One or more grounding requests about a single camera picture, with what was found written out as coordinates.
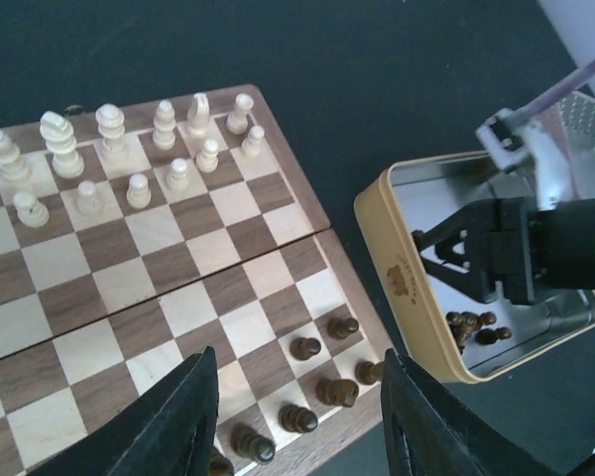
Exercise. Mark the white king piece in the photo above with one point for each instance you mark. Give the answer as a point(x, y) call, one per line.
point(59, 137)

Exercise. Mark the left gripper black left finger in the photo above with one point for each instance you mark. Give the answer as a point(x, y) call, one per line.
point(169, 430)

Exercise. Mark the white rook piece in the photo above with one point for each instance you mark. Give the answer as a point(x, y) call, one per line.
point(237, 119)

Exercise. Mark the pink tin lid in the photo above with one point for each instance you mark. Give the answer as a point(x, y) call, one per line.
point(573, 124)

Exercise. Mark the dark chess piece in tin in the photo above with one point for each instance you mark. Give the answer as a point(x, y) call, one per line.
point(489, 336)
point(464, 324)

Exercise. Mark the dark wooden chess piece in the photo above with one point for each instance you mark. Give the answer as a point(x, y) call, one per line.
point(297, 419)

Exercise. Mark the yellow bear metal tin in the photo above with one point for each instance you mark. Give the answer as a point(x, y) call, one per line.
point(418, 194)

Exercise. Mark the white queen piece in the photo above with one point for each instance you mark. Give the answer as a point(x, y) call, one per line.
point(111, 126)

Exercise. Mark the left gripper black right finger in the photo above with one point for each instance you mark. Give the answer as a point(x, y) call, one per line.
point(428, 431)

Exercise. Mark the white bishop piece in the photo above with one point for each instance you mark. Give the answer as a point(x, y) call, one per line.
point(164, 136)
point(14, 169)

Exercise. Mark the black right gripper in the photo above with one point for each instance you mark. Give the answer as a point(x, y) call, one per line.
point(528, 251)

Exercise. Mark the wooden chess board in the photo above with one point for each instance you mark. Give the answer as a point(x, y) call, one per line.
point(96, 310)

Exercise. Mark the white knight piece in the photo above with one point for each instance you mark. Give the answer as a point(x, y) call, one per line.
point(198, 116)

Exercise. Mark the dark pawn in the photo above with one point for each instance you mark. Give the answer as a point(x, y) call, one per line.
point(340, 328)
point(304, 348)

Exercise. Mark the white pawn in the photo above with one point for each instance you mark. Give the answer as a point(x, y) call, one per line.
point(138, 193)
point(177, 176)
point(88, 200)
point(207, 158)
point(252, 144)
point(30, 210)

